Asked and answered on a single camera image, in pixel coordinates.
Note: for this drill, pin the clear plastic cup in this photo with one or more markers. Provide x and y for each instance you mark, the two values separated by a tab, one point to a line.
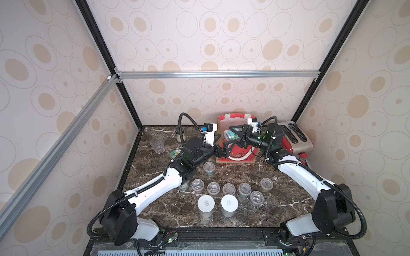
157	145

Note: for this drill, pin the small jar red label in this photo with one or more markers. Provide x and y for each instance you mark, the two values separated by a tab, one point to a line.
198	186

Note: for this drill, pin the glass sugar jar black lid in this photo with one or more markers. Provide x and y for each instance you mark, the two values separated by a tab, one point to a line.
180	134

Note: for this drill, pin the seed jar orange label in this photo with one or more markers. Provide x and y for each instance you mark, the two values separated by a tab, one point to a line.
213	189

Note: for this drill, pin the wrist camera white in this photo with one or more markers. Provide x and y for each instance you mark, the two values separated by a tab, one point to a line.
208	131
255	125

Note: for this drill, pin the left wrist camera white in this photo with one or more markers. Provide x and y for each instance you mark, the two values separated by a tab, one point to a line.
208	131

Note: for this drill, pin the red silver toaster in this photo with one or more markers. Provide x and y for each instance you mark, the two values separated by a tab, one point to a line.
296	141

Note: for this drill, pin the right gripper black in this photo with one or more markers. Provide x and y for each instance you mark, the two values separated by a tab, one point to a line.
244	137

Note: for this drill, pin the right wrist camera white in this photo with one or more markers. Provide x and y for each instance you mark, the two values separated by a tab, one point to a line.
255	125

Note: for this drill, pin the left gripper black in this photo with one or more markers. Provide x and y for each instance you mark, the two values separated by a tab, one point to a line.
218	152

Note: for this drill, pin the seed jar yellow label back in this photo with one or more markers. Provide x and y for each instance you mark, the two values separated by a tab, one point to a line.
266	185

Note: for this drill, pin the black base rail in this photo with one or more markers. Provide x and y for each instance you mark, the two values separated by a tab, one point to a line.
229	242

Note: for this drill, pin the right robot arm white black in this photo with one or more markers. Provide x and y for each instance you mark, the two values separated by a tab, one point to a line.
334	210

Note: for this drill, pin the seed jar red label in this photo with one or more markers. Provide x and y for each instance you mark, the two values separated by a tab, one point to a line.
244	190

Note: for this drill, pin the horizontal aluminium rail back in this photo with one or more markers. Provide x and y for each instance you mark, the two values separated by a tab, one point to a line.
236	74

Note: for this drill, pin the wide jar dark lid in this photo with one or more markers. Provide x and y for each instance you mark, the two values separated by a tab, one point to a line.
229	205

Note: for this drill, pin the seed jar sunflower label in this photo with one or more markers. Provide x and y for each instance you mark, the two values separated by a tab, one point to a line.
175	153

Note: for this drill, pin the wide jar white bottom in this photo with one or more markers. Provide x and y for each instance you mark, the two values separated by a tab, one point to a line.
206	206

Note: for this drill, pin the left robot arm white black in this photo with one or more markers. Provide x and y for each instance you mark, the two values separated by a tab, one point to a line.
118	221

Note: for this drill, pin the seed jar green label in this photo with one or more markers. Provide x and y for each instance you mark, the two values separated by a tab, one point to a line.
209	168

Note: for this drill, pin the aluminium rail left wall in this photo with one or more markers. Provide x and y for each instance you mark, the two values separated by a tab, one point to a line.
28	189

